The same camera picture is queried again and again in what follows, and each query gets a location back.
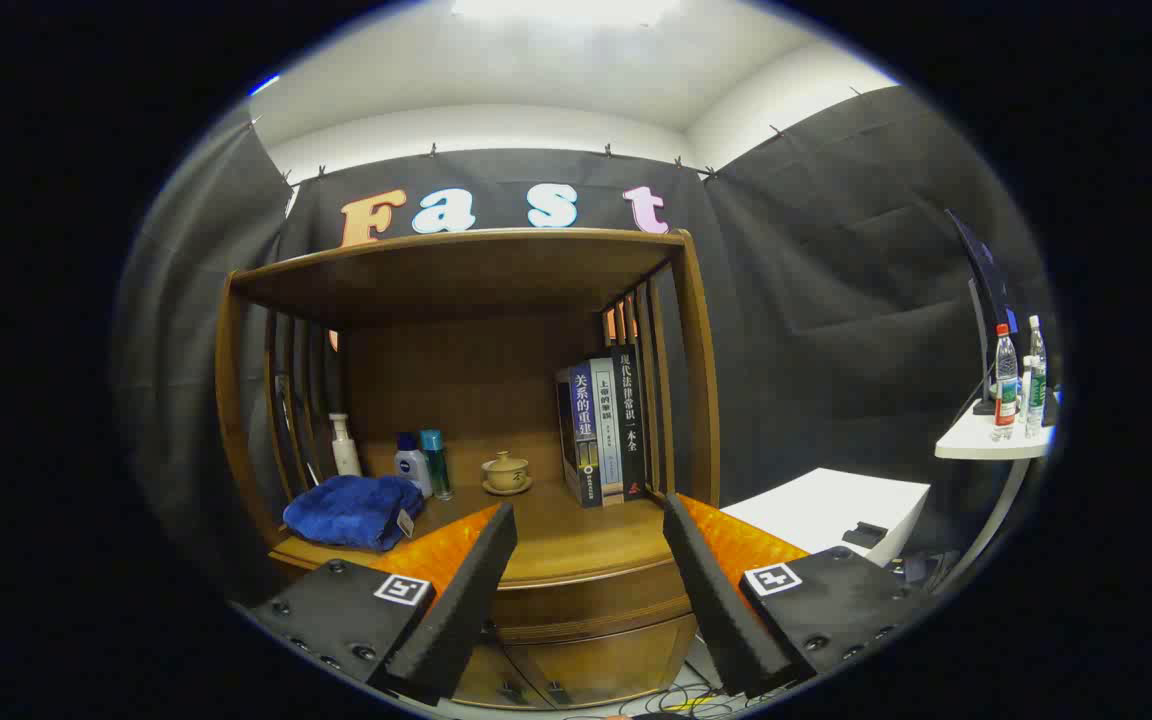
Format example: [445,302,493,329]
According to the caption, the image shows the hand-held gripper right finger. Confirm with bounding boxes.
[662,492,937,699]

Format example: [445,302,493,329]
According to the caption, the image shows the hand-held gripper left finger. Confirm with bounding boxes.
[234,502,519,707]

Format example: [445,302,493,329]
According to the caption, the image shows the wooden drawer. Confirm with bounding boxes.
[484,565,697,646]

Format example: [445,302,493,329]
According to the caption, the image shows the wooden countertop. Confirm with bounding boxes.
[271,478,717,591]

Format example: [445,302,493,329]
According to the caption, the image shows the wooden cabinet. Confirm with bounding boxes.
[216,228,722,711]

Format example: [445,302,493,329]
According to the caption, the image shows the beige lidded teacup with saucer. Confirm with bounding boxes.
[481,450,534,496]

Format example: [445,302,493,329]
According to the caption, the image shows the white box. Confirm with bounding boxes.
[721,468,932,566]

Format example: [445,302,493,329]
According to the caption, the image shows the teal bottle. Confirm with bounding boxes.
[420,430,455,501]

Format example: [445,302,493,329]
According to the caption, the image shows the blue towel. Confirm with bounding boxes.
[283,475,425,553]

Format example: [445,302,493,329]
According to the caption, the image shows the white bottle blue cap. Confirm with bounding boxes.
[394,432,434,498]

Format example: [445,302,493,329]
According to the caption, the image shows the white pump bottle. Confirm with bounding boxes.
[328,413,363,478]

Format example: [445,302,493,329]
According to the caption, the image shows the light grey spine book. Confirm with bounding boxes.
[591,358,625,506]

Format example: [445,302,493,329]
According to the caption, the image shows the blue spine book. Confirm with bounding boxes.
[556,368,604,509]

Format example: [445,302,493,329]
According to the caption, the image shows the black spine book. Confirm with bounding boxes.
[612,345,647,501]

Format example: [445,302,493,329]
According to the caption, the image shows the white desk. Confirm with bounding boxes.
[934,395,1057,596]

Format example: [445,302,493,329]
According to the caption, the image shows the black backdrop cloth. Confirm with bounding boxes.
[116,85,1057,601]

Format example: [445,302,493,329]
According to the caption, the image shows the red label water bottle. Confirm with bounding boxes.
[991,323,1021,441]

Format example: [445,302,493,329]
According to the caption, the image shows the green label water bottle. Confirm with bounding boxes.
[1024,315,1049,438]

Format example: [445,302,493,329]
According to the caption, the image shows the ceiling light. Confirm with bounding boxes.
[451,0,682,26]

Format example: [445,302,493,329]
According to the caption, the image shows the black floor cables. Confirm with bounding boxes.
[576,660,737,717]

